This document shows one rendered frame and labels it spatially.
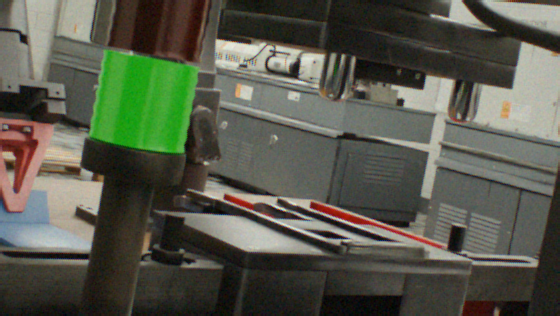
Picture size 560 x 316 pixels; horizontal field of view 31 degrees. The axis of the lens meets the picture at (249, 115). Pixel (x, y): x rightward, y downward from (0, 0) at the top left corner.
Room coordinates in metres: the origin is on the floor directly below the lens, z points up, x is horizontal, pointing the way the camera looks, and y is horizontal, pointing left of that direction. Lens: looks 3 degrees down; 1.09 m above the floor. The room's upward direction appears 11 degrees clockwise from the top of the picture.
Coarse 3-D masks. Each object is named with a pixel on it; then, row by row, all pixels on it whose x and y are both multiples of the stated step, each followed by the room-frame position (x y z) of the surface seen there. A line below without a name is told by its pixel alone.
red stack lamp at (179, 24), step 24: (120, 0) 0.38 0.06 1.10; (144, 0) 0.37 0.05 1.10; (168, 0) 0.37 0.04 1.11; (192, 0) 0.37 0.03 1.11; (120, 24) 0.38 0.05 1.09; (144, 24) 0.37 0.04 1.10; (168, 24) 0.37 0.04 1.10; (192, 24) 0.38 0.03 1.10; (120, 48) 0.37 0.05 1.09; (144, 48) 0.37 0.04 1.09; (168, 48) 0.37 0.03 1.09; (192, 48) 0.38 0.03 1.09
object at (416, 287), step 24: (240, 288) 0.56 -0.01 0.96; (264, 288) 0.57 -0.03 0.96; (288, 288) 0.58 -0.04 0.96; (312, 288) 0.59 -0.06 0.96; (336, 288) 0.61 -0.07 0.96; (360, 288) 0.62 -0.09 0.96; (384, 288) 0.63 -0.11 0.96; (408, 288) 0.65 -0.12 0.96; (432, 288) 0.66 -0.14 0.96; (456, 288) 0.68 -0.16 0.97; (216, 312) 0.57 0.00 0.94; (240, 312) 0.56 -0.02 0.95; (264, 312) 0.57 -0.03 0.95; (288, 312) 0.58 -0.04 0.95; (312, 312) 0.60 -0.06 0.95; (336, 312) 0.69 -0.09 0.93; (360, 312) 0.67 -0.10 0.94; (384, 312) 0.65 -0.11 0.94; (408, 312) 0.65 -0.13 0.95; (432, 312) 0.67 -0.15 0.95; (456, 312) 0.68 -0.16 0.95
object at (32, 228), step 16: (16, 192) 0.83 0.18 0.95; (32, 192) 0.84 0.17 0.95; (0, 208) 0.82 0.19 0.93; (32, 208) 0.84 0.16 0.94; (48, 208) 0.85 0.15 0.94; (0, 224) 0.80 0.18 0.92; (16, 224) 0.81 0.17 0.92; (32, 224) 0.82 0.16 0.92; (48, 224) 0.84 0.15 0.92; (16, 240) 0.75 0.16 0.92; (32, 240) 0.76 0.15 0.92; (48, 240) 0.78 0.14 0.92; (64, 240) 0.79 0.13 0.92; (80, 240) 0.80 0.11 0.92
